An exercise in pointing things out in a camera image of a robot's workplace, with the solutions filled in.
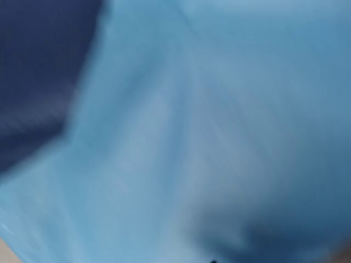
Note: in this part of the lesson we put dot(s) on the blue wrapping paper sheet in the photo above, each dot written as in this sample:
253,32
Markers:
175,131

